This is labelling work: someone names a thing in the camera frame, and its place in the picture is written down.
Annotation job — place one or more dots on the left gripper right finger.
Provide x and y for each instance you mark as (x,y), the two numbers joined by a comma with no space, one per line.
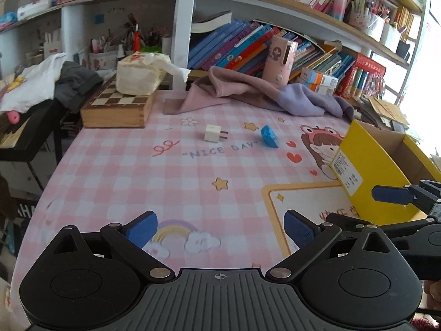
(313,243)

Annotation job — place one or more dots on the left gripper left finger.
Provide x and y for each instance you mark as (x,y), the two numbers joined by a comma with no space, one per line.
(127,242)

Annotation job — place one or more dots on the small blue object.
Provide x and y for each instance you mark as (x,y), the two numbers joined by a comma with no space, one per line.
(269,137)

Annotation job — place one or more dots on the white power plug adapter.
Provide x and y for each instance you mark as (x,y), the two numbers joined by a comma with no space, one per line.
(214,134)

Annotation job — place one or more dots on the yellow cardboard box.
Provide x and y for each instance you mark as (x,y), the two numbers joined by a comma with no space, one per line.
(367,157)

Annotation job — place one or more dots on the brown paper envelope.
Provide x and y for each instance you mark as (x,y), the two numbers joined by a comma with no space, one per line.
(388,110)

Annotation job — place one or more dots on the stack of books right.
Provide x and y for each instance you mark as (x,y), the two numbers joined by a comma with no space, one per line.
(366,113)

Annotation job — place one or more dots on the pink checkered tablecloth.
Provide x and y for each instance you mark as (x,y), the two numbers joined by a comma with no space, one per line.
(207,196)

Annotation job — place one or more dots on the wooden chess box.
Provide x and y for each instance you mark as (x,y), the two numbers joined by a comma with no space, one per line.
(109,109)

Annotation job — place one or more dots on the red dictionary books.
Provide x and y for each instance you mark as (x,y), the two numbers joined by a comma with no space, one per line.
(363,76)

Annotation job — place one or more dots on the orange white boxes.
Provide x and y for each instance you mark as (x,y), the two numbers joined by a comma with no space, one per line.
(318,82)

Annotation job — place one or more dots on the tissue pack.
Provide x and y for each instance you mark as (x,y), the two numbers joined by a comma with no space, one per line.
(141,73)

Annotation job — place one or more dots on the dark grey garment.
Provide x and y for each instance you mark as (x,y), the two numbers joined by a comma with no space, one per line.
(76,85)

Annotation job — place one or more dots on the pink purple cloth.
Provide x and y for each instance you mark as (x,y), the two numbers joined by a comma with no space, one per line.
(220,86)

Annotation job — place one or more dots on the white bookshelf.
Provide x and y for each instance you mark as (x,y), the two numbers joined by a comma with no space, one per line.
(81,20)

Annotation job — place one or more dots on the white t-shirt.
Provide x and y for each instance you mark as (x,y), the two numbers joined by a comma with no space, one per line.
(38,85)

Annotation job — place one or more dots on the pink cylindrical device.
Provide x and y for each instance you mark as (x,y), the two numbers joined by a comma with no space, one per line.
(279,62)

